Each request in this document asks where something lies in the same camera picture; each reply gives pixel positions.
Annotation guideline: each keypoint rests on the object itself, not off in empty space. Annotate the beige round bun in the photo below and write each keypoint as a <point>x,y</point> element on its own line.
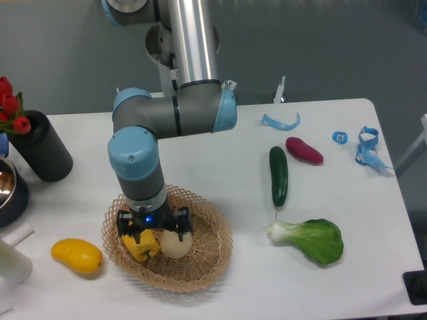
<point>172,247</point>

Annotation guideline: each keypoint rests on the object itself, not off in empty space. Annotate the purple sweet potato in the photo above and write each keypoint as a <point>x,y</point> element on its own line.
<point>302,151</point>

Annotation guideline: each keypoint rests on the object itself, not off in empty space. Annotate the green bok choy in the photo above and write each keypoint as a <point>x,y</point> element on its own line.
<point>318,239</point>

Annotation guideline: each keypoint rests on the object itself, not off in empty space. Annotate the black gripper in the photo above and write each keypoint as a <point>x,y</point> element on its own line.
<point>132,223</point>

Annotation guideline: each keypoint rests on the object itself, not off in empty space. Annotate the black device at table edge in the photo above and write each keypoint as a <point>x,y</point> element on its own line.
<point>415,283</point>

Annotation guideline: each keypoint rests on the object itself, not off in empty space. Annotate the white flat block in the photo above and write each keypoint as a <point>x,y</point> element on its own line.
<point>16,233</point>

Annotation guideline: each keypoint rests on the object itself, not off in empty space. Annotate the small blue tape roll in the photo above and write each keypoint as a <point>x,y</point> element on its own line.
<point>340,137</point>

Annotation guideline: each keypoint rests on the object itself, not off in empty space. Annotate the red artificial tulips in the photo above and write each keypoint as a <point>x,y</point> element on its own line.
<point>13,117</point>

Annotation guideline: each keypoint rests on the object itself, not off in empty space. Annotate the black cylindrical vase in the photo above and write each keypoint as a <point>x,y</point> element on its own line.
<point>43,149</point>

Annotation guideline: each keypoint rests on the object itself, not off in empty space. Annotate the dark green cucumber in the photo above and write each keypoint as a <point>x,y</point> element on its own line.
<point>279,175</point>

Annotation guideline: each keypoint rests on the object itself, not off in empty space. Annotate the yellow mango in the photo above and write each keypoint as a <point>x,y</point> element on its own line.
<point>79,255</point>

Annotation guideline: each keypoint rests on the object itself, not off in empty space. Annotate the tangled blue tape ribbon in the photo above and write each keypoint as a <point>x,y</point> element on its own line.
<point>366,153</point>

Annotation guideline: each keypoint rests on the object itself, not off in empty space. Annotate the yellow bell pepper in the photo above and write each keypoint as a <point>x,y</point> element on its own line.
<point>148,246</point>

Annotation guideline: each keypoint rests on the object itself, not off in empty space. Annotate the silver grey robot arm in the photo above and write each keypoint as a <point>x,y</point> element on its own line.
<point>193,102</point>

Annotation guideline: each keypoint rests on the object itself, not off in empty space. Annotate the curved blue tape strip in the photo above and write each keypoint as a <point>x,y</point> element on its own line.
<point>269,122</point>

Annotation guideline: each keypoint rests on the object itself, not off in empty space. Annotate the translucent white plastic cup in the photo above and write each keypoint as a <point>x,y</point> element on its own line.
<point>15,266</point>

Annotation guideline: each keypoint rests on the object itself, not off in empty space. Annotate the steel bowl dark exterior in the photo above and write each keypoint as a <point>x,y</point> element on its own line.
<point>14,193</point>

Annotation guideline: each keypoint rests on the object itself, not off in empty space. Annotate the woven wicker basket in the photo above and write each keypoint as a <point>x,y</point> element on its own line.
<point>206,262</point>

